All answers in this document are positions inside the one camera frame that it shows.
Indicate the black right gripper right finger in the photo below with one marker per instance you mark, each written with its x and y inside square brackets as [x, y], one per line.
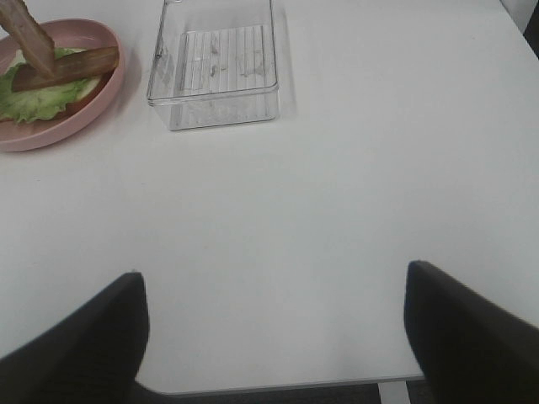
[469, 349]

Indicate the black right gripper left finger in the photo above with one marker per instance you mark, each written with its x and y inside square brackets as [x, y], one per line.
[92, 356]

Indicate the green lettuce leaf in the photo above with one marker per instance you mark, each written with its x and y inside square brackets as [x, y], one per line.
[38, 99]

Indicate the bacon strip from tray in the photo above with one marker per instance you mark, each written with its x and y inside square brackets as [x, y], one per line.
[76, 66]
[36, 45]

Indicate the clear right plastic tray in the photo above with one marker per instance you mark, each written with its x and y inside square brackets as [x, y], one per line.
[214, 64]

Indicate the pink round plate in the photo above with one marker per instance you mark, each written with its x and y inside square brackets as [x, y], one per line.
[72, 33]

